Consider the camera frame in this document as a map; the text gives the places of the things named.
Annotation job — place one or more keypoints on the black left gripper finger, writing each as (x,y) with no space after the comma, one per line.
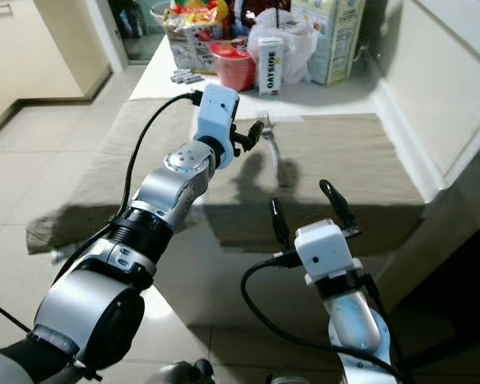
(253,134)

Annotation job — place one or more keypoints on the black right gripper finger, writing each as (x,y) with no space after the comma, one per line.
(280,226)
(338,206)

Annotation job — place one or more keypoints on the silver metal fork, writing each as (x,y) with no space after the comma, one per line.
(266,124)

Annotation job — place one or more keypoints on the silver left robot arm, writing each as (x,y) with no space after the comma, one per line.
(176,188)

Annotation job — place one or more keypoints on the beige cloth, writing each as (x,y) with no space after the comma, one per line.
(344,152)
(96,176)

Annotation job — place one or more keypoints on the red noodle cup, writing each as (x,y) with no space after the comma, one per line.
(232,70)

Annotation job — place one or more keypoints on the white oat milk carton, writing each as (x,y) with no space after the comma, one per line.
(272,68)

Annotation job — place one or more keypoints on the white kitchen island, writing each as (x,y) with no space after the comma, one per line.
(216,272)

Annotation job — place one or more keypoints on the small grey battery pack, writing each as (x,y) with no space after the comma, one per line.
(186,78)

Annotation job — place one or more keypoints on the white plastic bag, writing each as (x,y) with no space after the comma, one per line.
(300,48)

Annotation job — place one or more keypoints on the grey printed carton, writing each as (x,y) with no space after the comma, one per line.
(186,54)

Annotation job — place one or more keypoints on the green white cracker box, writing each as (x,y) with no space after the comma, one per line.
(336,40)

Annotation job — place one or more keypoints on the dark red snack bag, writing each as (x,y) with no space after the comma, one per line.
(260,8)

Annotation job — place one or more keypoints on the grey robot left foot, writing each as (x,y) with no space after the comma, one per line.
(180,374)

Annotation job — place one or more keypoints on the beige kitchen cabinet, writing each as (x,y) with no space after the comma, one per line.
(32,56)

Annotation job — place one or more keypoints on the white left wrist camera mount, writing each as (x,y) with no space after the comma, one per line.
(216,112)

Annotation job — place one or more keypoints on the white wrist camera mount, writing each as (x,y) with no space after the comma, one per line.
(216,112)
(324,250)

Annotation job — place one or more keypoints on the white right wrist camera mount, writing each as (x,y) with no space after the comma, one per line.
(324,250)

